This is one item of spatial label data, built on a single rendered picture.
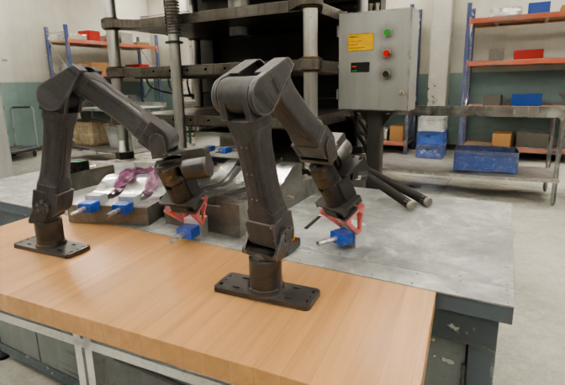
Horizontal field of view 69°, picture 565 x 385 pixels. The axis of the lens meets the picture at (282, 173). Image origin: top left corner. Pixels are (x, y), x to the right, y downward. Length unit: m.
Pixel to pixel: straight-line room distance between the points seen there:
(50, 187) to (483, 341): 1.00
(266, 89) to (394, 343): 0.44
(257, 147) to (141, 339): 0.36
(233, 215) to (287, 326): 0.44
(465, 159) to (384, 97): 3.01
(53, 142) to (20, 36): 8.08
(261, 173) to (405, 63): 1.14
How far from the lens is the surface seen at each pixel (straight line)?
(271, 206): 0.73
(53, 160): 1.09
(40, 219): 1.13
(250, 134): 0.67
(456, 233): 1.18
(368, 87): 1.78
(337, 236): 0.99
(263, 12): 1.97
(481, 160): 4.70
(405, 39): 1.75
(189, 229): 1.06
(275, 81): 0.69
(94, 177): 1.83
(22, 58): 9.09
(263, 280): 0.78
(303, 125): 0.80
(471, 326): 0.95
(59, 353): 1.96
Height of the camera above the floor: 1.19
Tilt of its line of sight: 12 degrees down
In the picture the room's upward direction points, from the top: 1 degrees counter-clockwise
